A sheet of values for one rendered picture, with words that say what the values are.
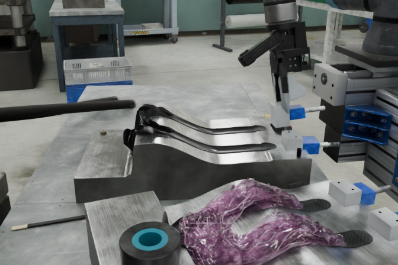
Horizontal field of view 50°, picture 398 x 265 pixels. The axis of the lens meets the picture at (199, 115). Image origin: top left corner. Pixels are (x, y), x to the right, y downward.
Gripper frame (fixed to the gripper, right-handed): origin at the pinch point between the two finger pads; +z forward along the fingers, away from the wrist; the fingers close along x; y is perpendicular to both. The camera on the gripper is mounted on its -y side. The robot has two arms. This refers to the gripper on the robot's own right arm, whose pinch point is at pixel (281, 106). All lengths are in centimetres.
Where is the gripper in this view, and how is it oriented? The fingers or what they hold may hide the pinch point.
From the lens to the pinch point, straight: 106.6
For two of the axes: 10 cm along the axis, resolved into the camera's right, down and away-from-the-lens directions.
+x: -0.6, -2.2, 9.7
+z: 1.4, 9.6, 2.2
